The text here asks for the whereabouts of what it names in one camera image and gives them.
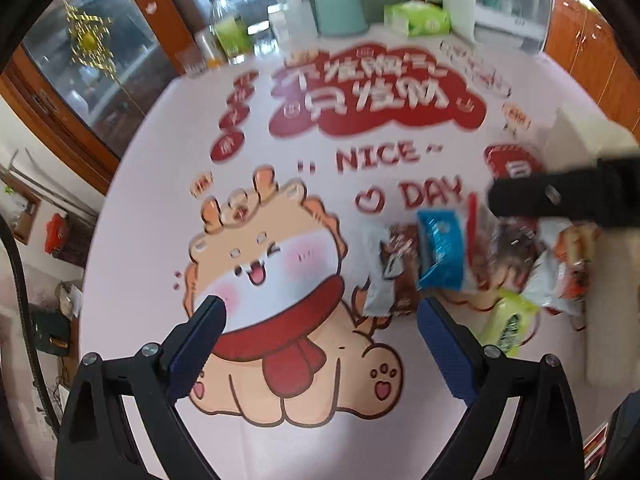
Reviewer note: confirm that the small gold door ornament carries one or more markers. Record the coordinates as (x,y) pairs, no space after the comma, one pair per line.
(87,40)

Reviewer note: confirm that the clear dark cookie packet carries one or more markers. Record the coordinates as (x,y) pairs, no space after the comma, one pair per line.
(510,255)

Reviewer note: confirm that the wooden storage cabinet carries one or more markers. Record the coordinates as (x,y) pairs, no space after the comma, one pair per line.
(595,60)

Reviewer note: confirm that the mint green canister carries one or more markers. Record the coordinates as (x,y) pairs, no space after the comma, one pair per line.
(340,10)

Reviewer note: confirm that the small blue snack packet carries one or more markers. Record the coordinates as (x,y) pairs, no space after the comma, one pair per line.
(442,250)

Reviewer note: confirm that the red bag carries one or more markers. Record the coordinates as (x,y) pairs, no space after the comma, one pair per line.
(56,232)

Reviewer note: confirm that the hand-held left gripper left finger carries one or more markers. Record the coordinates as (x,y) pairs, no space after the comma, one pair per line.
(197,345)

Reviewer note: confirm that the wooden glass sliding door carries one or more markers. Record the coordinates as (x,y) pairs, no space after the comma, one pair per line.
(140,20)

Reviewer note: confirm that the dark green box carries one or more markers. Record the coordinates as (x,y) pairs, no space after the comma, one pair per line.
(47,330)

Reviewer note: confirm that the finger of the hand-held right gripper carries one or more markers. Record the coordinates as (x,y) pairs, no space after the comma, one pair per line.
(550,195)

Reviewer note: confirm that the clear bottle with green label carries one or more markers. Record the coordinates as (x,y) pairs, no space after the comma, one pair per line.
(231,35)

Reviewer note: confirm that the white and grey snack packet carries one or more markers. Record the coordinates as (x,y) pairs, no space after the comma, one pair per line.
(377,280)

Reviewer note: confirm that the wooden picture frame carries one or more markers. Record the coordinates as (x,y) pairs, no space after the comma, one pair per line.
(22,212)

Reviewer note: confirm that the brown cake packet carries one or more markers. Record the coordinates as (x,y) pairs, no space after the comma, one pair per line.
(405,280)

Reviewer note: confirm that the green tissue pack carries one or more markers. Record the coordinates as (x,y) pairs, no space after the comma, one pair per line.
(417,19)

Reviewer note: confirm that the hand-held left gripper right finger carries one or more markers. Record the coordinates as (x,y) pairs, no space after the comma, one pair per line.
(445,355)

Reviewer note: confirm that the small glass cup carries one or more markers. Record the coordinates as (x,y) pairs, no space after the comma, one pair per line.
(191,64)

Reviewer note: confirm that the white countertop sterilizer box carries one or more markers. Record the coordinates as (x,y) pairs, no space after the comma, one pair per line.
(515,10)

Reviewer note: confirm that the white plastic bin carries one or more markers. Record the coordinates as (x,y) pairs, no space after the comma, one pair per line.
(590,135)

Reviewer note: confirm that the red and white snack packet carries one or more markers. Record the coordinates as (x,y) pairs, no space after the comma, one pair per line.
(560,275)

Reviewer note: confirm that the small glass jar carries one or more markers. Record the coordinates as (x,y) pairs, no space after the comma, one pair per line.
(208,50)

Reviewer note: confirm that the pink printed tablecloth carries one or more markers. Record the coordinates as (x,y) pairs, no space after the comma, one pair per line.
(165,160)

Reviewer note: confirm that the small green snack packet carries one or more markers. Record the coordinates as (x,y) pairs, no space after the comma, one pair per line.
(510,322)

